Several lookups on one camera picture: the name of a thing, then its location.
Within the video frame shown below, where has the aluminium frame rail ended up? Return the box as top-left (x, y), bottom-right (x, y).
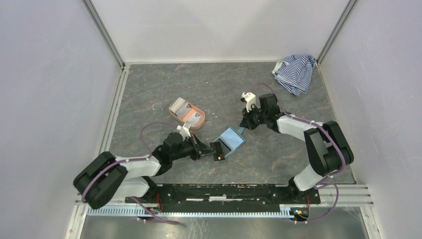
top-left (66, 183), bottom-right (382, 239)

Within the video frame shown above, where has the stack of credit cards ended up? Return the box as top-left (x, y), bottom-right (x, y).
top-left (169, 97), bottom-right (191, 119)

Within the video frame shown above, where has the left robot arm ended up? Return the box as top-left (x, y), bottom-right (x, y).
top-left (73, 132), bottom-right (216, 209)

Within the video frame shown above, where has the blue striped cloth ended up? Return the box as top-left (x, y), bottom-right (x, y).
top-left (271, 55), bottom-right (317, 97)

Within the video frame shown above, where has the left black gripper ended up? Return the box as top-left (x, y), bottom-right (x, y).
top-left (171, 133), bottom-right (216, 161)

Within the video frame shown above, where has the white VIP card in tray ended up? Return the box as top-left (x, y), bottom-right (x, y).
top-left (188, 113), bottom-right (203, 124)

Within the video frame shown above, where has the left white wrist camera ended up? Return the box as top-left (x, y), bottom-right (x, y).
top-left (176, 121), bottom-right (192, 140)

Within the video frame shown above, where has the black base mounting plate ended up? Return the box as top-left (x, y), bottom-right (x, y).
top-left (138, 184), bottom-right (321, 213)

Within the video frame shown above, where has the teal card holder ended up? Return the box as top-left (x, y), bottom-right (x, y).
top-left (213, 127), bottom-right (246, 159)

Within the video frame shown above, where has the purple cable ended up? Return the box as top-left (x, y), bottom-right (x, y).
top-left (81, 122), bottom-right (180, 204)
top-left (247, 83), bottom-right (347, 224)

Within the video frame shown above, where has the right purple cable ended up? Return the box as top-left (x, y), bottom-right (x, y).
top-left (247, 83), bottom-right (347, 224)

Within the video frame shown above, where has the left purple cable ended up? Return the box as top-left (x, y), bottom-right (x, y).
top-left (81, 122), bottom-right (180, 204)

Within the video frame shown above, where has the pink oval tray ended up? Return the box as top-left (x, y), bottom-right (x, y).
top-left (168, 100), bottom-right (206, 130)

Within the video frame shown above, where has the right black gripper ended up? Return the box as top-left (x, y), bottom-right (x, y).
top-left (239, 104), bottom-right (267, 131)

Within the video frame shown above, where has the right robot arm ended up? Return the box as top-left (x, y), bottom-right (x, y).
top-left (240, 92), bottom-right (354, 203)

